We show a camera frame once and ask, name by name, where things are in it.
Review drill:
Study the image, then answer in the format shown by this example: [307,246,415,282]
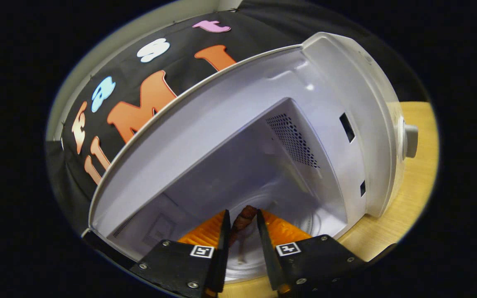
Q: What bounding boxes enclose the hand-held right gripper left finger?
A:
[130,209,231,298]

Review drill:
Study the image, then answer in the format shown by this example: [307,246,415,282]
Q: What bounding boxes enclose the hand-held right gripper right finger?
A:
[256,209,367,296]

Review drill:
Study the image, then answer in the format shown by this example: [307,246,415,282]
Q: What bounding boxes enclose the brown roasted meat piece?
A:
[229,205,259,249]

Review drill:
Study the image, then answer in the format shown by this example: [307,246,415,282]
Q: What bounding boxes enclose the white microwave oven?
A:
[82,32,419,286]

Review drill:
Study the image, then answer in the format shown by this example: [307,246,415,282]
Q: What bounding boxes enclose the glass turntable plate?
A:
[222,195,326,284]

